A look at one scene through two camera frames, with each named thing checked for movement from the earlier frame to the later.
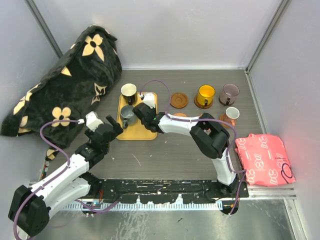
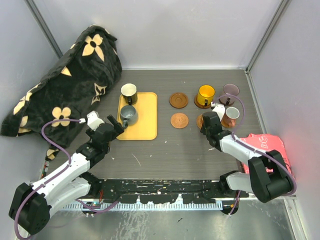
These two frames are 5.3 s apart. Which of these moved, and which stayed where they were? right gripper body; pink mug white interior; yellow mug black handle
Moved: right gripper body
Stayed: pink mug white interior; yellow mug black handle
